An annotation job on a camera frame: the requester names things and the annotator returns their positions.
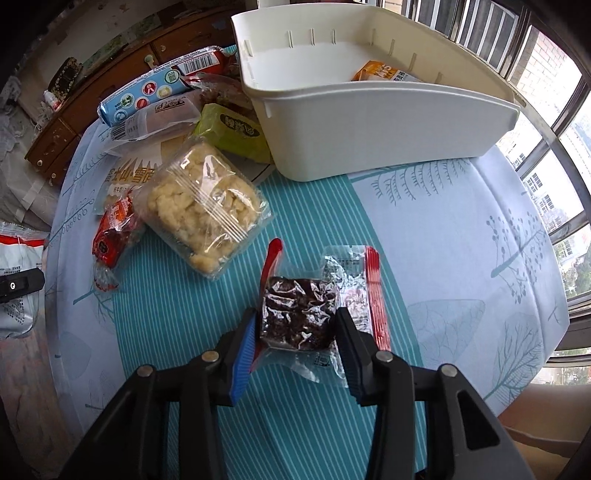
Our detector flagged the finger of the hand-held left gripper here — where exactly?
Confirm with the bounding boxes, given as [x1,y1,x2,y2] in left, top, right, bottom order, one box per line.
[0,268,45,303]

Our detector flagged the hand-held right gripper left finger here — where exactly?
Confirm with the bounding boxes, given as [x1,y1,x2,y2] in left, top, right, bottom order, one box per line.
[60,308,258,480]

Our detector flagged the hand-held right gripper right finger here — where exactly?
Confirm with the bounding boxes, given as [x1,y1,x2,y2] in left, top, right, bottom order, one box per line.
[333,307,536,480]

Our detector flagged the dark date packet red edges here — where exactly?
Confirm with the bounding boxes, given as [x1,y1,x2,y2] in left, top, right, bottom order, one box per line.
[253,237,393,389]

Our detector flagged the dark small snack packet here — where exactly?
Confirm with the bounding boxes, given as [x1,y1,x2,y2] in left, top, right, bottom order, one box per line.
[91,194,146,292]

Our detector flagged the white snack bag gold print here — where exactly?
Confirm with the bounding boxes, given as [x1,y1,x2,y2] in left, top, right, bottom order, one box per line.
[95,138,185,214]

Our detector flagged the clear packet yellow puffed snack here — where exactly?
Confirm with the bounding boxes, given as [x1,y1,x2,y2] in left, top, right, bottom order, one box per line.
[134,141,273,280]

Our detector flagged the blue snack packet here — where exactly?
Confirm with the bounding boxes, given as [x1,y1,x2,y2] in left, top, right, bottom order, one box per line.
[98,62,195,127]

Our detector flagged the clear bread packet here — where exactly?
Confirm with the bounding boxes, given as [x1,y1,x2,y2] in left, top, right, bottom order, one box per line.
[111,90,204,144]

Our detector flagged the green snack packet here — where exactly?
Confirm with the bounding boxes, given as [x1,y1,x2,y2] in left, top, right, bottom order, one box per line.
[193,102,273,164]

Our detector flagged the white plastic bin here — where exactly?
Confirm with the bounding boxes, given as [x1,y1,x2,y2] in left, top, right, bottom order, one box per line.
[230,6,522,182]

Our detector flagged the red white barcode snack packet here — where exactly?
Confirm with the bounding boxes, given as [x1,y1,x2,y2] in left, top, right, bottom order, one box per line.
[173,45,232,77]

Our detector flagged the orange snack packet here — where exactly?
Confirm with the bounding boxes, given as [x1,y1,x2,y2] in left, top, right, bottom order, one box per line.
[352,60,423,84]

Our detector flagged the white red plastic bag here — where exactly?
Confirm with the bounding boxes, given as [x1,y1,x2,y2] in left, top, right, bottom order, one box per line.
[0,220,49,340]

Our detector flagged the white frilled cloth cover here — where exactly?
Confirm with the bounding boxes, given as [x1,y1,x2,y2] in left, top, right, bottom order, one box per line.
[0,74,61,232]

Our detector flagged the brown wooden desk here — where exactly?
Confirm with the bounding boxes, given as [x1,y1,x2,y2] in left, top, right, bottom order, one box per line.
[24,4,245,185]

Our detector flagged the beige wooden stool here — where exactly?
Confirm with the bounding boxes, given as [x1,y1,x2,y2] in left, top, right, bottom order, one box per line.
[499,382,587,467]

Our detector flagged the black patterned case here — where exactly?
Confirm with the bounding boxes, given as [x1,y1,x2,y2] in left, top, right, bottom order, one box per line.
[48,56,84,97]

